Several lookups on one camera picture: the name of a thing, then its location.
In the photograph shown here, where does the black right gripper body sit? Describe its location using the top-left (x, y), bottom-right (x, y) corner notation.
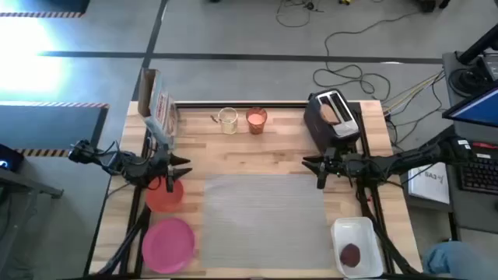
top-left (321, 147), bottom-right (353, 180)

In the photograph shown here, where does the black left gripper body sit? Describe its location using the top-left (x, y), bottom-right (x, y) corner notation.
top-left (146, 145), bottom-right (175, 187)

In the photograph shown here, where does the orange plastic bowl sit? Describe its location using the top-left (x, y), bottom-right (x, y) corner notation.
top-left (145, 177), bottom-right (184, 214)

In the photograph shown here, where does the brown toast slice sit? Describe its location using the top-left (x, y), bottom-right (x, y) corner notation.
top-left (319, 103), bottom-right (341, 125)

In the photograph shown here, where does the cinnamon squares cereal box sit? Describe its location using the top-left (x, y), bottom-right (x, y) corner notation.
top-left (137, 68), bottom-right (180, 151)

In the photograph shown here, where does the orange cup with juice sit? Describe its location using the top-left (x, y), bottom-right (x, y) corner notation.
top-left (245, 107), bottom-right (268, 135)

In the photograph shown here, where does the pink plastic plate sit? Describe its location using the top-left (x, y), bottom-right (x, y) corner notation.
top-left (141, 217), bottom-right (196, 275)

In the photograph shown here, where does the grey woven placemat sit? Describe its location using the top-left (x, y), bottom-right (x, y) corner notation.
top-left (200, 173), bottom-right (338, 270)

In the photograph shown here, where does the black two-slot toaster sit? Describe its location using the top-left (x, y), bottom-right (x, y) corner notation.
top-left (303, 89), bottom-right (361, 153)

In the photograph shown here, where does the clear ribbed glass cup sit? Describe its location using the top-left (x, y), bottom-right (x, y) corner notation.
top-left (217, 107), bottom-right (239, 135)

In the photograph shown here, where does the white plastic container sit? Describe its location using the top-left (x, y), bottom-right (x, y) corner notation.
top-left (330, 216), bottom-right (384, 279)

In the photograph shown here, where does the white printed paper sheet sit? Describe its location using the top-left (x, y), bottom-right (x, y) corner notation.
top-left (407, 162), bottom-right (451, 205)

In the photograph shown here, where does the black hazard-striped floor mat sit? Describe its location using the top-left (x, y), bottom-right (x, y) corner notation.
top-left (0, 0), bottom-right (91, 19)
top-left (0, 101), bottom-right (110, 159)

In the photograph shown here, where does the grey metal stand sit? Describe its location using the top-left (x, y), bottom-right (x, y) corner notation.
top-left (0, 166), bottom-right (65, 280)

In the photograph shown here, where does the black computer keyboard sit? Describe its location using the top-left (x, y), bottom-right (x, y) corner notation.
top-left (458, 153), bottom-right (498, 195)

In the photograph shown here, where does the grey side desk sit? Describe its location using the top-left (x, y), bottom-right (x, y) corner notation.
top-left (400, 50), bottom-right (498, 234)

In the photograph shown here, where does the black device with blue light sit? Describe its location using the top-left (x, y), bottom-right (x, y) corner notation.
top-left (0, 143), bottom-right (24, 173)

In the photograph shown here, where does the computer monitor with blue screen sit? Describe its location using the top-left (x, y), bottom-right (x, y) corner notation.
top-left (442, 83), bottom-right (498, 128)

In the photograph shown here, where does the person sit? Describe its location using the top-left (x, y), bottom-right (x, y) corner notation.
top-left (423, 240), bottom-right (498, 280)

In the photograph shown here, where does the black monitor pole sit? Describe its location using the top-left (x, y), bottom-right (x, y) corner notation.
top-left (457, 23), bottom-right (498, 65)

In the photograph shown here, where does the yellow cable bundle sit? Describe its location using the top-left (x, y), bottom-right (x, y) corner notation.
top-left (383, 72), bottom-right (444, 116)

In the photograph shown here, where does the long black floor cable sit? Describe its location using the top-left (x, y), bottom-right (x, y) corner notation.
top-left (313, 9), bottom-right (421, 102)

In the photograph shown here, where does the short black floor cable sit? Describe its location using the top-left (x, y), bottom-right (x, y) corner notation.
top-left (275, 0), bottom-right (324, 28)

